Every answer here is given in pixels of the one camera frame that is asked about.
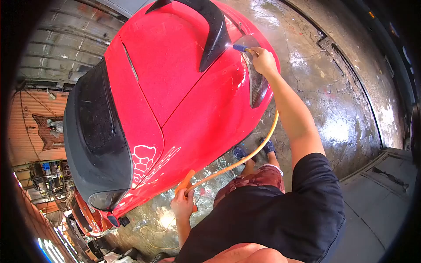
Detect person's right fingers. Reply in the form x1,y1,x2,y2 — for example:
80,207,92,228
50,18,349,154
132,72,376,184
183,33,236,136
249,46,264,66

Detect red car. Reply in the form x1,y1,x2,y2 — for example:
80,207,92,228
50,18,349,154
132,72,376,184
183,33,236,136
63,0,281,228

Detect person's left hand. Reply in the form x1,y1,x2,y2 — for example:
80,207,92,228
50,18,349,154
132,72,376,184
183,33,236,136
170,189,196,221

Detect yellow orange hose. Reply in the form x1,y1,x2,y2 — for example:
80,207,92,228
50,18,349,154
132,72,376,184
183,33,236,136
184,108,280,198

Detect person's right hand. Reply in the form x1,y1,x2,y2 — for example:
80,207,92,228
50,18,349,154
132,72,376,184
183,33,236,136
249,46,279,77

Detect brown hanging net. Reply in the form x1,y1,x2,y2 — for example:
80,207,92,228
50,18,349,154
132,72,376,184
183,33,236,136
32,113,66,152

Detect person's body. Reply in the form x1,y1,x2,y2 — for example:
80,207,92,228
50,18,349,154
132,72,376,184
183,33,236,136
174,153,346,263

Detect orange spray gun handle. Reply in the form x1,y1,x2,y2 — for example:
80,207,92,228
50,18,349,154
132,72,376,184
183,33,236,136
174,169,199,213

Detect cluttered workshop shelf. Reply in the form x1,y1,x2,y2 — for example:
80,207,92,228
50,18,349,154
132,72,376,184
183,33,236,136
12,159,75,205

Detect orange vehicle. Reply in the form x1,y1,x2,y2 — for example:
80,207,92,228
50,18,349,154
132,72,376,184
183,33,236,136
67,189,114,238

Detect thin yellow cord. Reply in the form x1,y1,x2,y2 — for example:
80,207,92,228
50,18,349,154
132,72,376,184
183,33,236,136
139,217,180,251

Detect person's legs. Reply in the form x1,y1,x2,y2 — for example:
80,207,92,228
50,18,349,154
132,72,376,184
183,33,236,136
213,137,286,208

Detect blue spray nozzle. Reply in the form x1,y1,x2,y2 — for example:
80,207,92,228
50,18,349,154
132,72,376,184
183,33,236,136
232,44,260,55

